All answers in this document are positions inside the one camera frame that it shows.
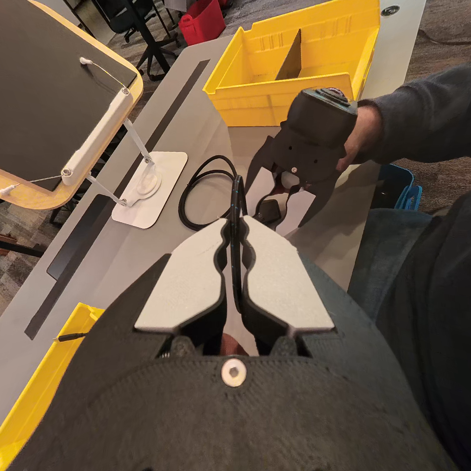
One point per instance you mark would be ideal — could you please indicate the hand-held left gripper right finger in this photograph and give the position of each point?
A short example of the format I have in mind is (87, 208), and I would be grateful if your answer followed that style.
(290, 290)

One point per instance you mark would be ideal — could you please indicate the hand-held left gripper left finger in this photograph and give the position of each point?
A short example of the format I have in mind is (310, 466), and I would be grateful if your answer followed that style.
(180, 290)

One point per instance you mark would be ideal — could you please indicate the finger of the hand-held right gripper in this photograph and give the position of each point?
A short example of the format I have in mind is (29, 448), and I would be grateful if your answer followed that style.
(262, 184)
(300, 209)

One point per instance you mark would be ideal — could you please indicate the silver HDMI splitter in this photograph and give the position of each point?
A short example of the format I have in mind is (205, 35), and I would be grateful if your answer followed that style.
(268, 211)

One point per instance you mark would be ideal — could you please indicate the yellow plastic bin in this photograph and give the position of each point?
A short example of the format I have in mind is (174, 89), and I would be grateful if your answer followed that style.
(33, 386)
(257, 95)

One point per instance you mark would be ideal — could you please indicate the person's right forearm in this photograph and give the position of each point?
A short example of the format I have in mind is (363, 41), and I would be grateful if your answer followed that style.
(423, 117)

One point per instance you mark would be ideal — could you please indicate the person's right hand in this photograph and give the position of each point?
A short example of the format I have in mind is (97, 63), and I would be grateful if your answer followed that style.
(364, 132)

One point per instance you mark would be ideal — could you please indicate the person's left hand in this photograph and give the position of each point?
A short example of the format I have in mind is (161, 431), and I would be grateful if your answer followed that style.
(233, 347)

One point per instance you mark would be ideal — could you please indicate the black bin divider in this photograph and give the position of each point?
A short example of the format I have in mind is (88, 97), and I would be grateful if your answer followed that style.
(290, 62)

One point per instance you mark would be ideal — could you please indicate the person's jeans leg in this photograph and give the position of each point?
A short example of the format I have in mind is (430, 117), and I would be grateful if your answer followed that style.
(386, 239)

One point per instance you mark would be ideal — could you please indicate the blue plastic piece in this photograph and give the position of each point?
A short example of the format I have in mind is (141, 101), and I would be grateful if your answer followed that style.
(410, 195)

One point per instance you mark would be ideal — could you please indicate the round desk grommet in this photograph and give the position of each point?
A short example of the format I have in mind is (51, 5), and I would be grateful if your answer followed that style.
(390, 10)

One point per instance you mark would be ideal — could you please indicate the person's dark sweater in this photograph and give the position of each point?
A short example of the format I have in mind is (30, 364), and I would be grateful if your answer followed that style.
(441, 294)

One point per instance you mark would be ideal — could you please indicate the black office chair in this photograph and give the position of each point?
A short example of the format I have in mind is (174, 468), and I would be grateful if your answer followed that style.
(147, 44)

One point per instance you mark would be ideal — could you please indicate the wooden-edged black board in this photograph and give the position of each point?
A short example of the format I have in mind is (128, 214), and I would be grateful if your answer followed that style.
(55, 92)

